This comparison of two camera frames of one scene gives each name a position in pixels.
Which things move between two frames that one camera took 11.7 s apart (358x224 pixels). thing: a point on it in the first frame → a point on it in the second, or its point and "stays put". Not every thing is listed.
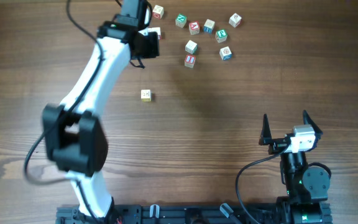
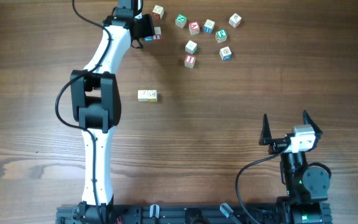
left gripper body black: (151, 48) → (146, 27)
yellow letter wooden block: (146, 95) → (152, 95)
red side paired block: (158, 30) stays put
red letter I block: (189, 61) stays put
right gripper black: (276, 144) stays put
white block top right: (235, 20) stays put
